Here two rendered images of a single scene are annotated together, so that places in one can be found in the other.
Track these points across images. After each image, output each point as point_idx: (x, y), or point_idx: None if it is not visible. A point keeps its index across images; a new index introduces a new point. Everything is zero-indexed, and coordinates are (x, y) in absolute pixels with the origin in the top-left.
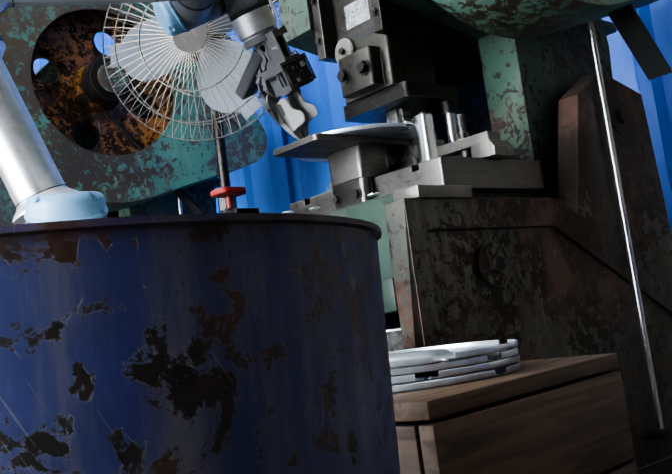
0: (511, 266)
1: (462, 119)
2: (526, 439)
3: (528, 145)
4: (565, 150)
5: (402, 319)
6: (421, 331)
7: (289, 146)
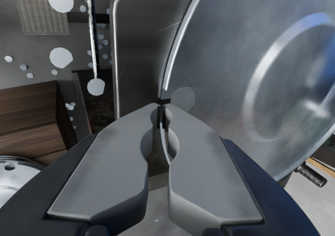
0: None
1: (312, 182)
2: None
3: (334, 148)
4: (329, 154)
5: (88, 123)
6: (89, 131)
7: (114, 92)
